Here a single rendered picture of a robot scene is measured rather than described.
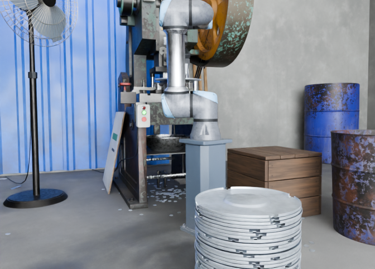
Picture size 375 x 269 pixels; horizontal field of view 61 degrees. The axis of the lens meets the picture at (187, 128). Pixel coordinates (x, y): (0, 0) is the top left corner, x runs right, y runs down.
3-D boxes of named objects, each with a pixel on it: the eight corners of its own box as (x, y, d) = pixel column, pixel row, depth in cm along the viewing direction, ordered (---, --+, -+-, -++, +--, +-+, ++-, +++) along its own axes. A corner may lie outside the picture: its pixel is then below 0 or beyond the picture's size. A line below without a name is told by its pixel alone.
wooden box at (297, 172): (321, 214, 178) (322, 152, 177) (264, 223, 164) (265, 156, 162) (276, 196, 215) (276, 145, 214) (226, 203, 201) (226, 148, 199)
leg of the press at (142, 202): (148, 207, 193) (147, 58, 189) (130, 210, 189) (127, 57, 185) (124, 178, 280) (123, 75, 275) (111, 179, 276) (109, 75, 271)
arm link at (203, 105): (219, 119, 147) (218, 89, 146) (190, 119, 148) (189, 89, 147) (217, 118, 159) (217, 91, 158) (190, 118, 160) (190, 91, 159)
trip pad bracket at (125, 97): (136, 122, 195) (136, 90, 193) (120, 122, 191) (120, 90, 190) (135, 121, 200) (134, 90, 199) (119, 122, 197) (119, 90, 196)
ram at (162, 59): (181, 66, 217) (181, 22, 215) (160, 65, 211) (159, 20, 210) (173, 70, 233) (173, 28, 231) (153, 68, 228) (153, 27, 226)
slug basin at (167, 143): (197, 151, 219) (197, 137, 218) (148, 153, 207) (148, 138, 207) (181, 146, 251) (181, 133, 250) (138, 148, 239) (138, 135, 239)
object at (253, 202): (267, 186, 107) (267, 183, 107) (325, 212, 79) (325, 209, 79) (183, 192, 99) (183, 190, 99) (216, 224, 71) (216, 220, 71)
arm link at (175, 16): (192, 120, 149) (191, -5, 137) (160, 120, 149) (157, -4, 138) (193, 115, 160) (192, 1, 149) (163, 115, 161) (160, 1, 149)
